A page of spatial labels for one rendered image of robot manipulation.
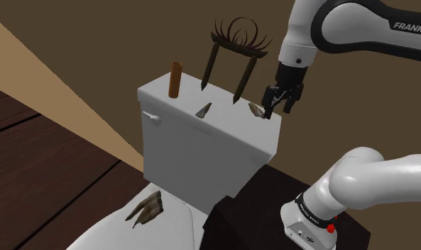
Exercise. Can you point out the small grey pointed shard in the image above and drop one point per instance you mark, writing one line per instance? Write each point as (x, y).
(204, 110)

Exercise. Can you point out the white toilet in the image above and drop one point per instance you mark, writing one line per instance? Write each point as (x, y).
(203, 152)

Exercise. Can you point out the brown cardboard tube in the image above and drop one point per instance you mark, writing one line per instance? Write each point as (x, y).
(175, 80)

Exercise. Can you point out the small brown-grey pointed shard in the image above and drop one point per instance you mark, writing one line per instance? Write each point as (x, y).
(255, 109)

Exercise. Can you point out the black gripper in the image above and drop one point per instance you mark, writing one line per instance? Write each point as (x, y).
(290, 75)

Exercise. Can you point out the large brown forked shard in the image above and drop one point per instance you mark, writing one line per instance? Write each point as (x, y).
(148, 208)

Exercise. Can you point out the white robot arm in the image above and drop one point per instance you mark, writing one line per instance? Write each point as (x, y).
(362, 31)

